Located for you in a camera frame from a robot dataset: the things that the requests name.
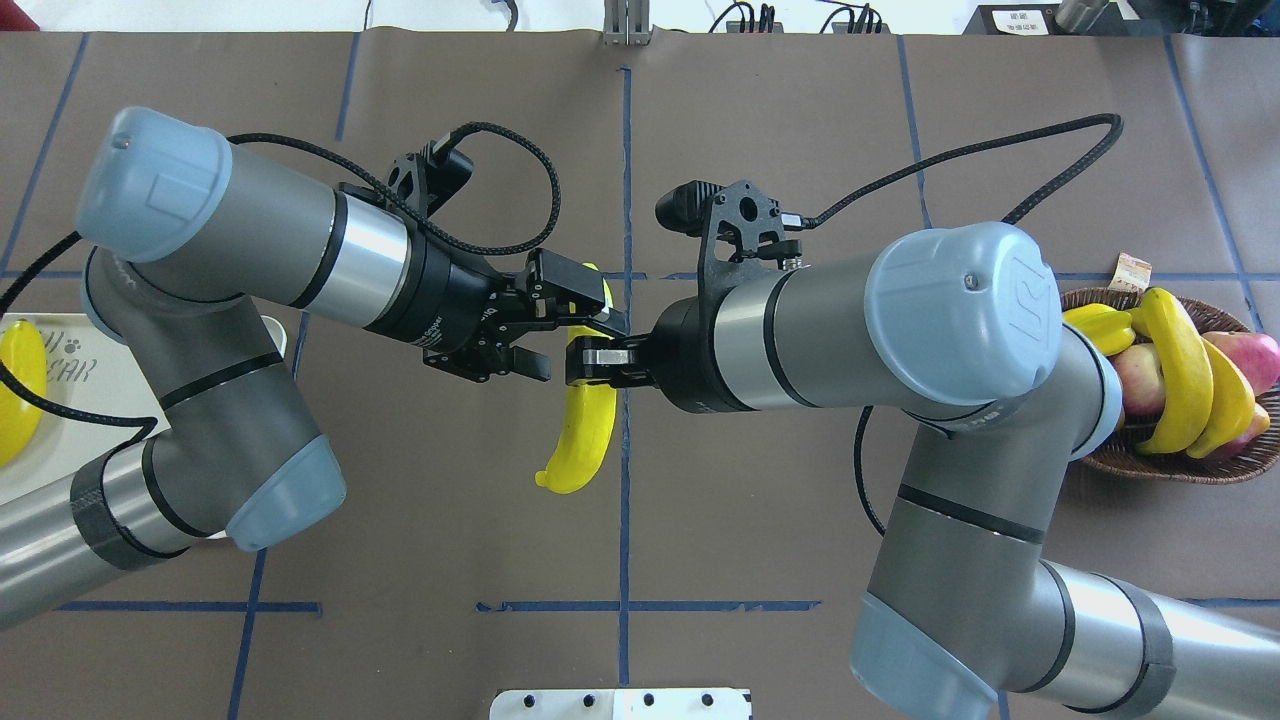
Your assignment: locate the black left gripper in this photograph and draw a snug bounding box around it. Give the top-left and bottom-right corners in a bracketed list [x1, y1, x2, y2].
[385, 234, 627, 383]

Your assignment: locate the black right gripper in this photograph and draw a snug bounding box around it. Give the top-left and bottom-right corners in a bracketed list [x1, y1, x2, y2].
[564, 296, 771, 414]

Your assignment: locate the yellow banana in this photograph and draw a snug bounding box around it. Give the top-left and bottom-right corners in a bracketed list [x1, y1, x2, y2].
[1185, 340, 1254, 459]
[0, 320, 47, 468]
[534, 264, 618, 495]
[1135, 287, 1213, 455]

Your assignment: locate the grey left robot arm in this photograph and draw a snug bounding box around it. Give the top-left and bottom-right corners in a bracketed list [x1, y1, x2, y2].
[3, 108, 625, 628]

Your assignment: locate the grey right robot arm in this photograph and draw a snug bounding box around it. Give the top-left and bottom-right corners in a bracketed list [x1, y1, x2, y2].
[567, 222, 1277, 719]

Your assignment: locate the white bear tray plate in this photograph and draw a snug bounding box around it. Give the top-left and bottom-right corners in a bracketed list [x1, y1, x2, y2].
[0, 314, 288, 511]

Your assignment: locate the brown wicker basket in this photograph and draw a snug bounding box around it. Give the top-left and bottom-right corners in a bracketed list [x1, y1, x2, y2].
[1061, 287, 1279, 486]

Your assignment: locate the yellow starfruit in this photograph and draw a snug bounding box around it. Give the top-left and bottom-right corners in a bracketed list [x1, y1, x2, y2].
[1062, 304, 1137, 357]

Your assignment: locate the paper price tag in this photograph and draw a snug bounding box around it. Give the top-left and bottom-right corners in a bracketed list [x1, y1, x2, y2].
[1107, 252, 1153, 293]

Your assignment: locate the red pink apple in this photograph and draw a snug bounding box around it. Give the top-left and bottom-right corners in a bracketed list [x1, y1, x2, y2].
[1202, 331, 1279, 397]

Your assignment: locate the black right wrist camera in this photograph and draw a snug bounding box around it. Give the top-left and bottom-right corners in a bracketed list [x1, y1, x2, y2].
[655, 179, 803, 270]

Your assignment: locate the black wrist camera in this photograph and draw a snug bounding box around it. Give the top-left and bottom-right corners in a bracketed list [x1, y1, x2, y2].
[385, 145, 474, 218]
[655, 179, 803, 270]

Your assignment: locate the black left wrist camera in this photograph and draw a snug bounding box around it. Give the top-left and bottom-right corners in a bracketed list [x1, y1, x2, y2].
[385, 145, 474, 218]

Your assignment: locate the aluminium frame post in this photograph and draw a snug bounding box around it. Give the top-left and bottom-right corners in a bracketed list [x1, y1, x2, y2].
[602, 0, 653, 46]

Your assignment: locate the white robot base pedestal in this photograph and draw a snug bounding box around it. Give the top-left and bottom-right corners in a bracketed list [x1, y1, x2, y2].
[489, 687, 754, 719]

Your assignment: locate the black right camera cable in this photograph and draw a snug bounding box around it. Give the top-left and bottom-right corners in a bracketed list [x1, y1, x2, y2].
[785, 113, 1125, 229]

